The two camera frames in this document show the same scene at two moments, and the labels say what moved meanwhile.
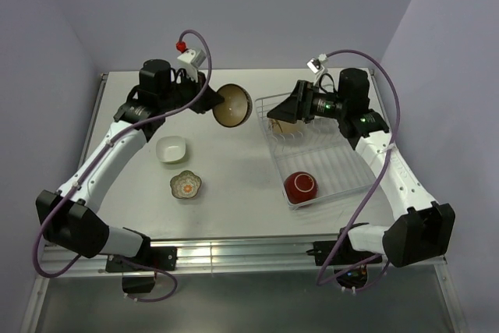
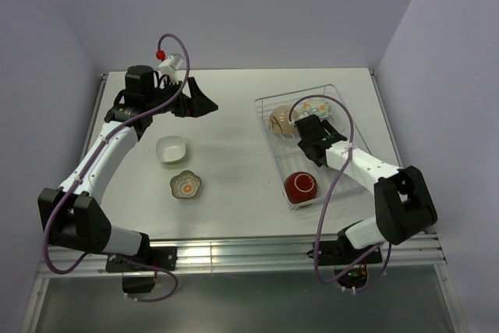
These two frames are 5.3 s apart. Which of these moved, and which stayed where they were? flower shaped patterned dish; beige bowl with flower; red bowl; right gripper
Moved: right gripper
Stayed: red bowl; beige bowl with flower; flower shaped patterned dish
